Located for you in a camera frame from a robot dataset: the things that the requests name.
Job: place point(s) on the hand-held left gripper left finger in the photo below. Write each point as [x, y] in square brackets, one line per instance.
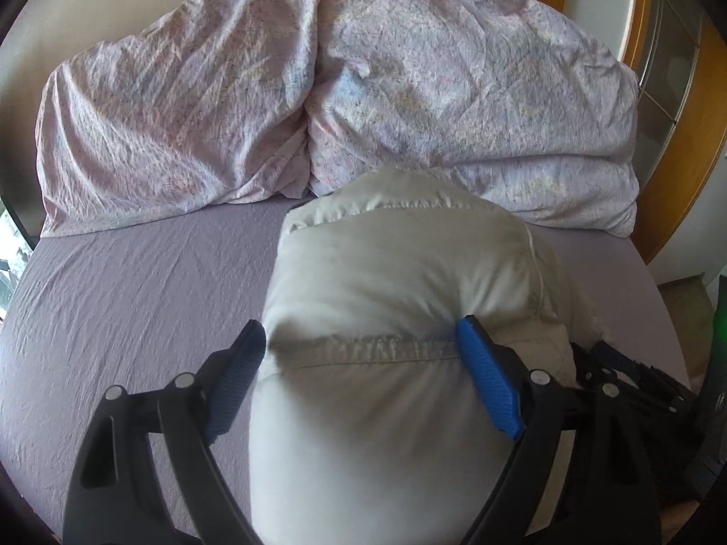
[236, 380]

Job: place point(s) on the bed with purple sheet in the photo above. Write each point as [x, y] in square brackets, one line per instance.
[142, 306]

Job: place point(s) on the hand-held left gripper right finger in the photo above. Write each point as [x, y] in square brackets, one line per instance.
[491, 380]

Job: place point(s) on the beige puffer jacket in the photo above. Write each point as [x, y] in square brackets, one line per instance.
[409, 295]

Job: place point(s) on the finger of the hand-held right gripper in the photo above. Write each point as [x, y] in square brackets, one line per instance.
[642, 377]
[590, 369]

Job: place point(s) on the frosted glass door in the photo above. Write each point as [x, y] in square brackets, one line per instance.
[661, 79]

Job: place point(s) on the right floral pillow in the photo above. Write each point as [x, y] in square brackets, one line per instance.
[341, 96]

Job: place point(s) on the window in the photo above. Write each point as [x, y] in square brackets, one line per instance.
[10, 255]

